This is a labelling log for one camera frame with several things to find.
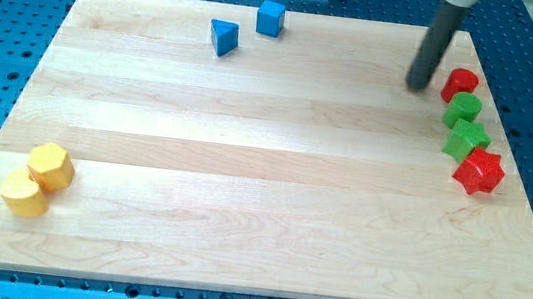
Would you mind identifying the green star block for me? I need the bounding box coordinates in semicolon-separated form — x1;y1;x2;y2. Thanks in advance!
441;118;491;163

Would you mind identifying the red star block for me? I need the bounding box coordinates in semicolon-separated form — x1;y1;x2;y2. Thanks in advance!
452;146;505;195

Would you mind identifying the yellow half-round block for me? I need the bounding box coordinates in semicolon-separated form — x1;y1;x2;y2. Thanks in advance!
0;167;49;218

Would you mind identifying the yellow hexagon block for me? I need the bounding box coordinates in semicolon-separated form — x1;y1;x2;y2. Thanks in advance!
26;143;75;192

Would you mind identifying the red cylinder block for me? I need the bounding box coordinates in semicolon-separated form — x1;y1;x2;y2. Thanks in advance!
441;68;480;103

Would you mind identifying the green cylinder block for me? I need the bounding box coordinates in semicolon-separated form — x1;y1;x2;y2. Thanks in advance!
442;91;483;128

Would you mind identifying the light wooden board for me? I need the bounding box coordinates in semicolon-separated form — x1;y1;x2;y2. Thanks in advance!
0;0;533;299

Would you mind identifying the blue triangular prism block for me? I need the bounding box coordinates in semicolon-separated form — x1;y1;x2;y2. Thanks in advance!
211;19;239;57

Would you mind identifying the blue cube block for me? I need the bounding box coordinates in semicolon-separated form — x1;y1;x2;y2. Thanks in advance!
255;1;286;38

